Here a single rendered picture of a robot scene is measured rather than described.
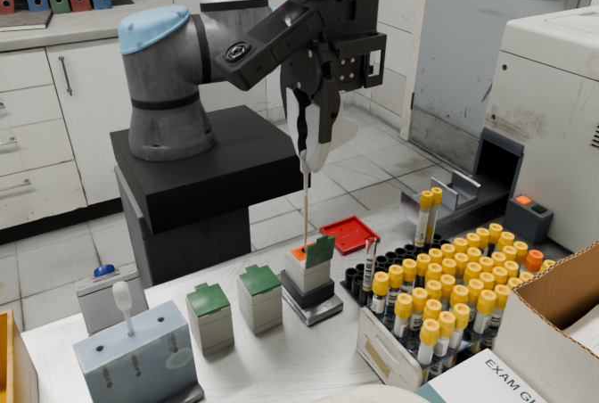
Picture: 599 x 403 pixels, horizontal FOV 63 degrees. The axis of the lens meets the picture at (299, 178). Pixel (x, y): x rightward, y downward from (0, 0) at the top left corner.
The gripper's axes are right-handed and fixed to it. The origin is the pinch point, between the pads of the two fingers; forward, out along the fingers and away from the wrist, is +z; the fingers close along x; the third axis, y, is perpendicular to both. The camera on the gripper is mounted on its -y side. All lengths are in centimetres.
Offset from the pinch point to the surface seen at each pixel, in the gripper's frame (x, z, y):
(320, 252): -3.3, 10.9, 0.0
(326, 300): -3.4, 19.2, 1.2
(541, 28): 0.6, -9.4, 39.0
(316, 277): -2.7, 15.4, 0.1
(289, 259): 0.7, 13.9, -1.9
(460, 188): 2.9, 15.7, 31.6
